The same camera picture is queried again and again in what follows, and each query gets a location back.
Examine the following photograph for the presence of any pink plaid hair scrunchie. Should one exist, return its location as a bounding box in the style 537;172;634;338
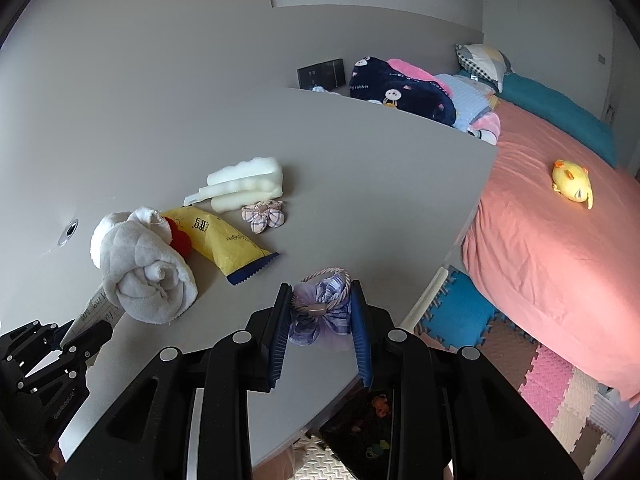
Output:
241;200;285;234

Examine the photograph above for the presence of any person's left hand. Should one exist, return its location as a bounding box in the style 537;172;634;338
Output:
49;445;65;476

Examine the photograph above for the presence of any yellow snack bag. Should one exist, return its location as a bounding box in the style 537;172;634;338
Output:
163;206;279;285

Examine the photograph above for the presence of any teal pillow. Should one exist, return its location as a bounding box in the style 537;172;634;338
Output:
500;73;617;168

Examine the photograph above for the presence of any light blue folded blanket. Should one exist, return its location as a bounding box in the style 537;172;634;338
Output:
436;74;492;132

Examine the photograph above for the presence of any pink bed sheet mattress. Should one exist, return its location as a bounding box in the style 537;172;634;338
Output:
462;101;639;404

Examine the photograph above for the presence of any yellow chick plush toy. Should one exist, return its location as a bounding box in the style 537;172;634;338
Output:
551;159;593;209

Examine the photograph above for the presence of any cream drawer handle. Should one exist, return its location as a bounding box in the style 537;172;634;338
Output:
400;266;449;332

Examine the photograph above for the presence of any orange round object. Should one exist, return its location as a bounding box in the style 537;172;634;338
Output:
166;217;193;260

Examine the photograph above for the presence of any colourful foam floor mat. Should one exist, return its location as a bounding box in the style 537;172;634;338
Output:
292;263;632;480

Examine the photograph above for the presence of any printed paper sheet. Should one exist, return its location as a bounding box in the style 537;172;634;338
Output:
60;286;125;349

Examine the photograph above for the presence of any black trash bin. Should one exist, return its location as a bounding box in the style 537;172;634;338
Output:
319;388;393;479

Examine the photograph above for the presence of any white cartoon face cushion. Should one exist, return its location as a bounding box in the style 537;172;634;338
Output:
468;112;501;145

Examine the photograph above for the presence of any pink folded clothing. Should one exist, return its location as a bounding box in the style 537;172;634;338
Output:
386;58;454;98

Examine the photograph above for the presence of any navy cartoon blanket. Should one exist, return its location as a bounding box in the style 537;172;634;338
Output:
349;56;457;126

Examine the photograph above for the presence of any purple bow hair tie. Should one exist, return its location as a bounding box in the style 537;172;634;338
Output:
288;266;354;352

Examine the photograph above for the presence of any white towel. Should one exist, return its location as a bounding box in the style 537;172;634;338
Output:
90;207;198;325

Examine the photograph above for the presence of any black wall socket panel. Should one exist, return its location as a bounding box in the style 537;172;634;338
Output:
297;58;346;91

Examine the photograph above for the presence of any grey desk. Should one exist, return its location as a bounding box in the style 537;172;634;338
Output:
1;89;497;454

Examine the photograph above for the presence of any patterned checked pillow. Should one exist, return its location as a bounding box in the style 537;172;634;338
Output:
454;44;512;92

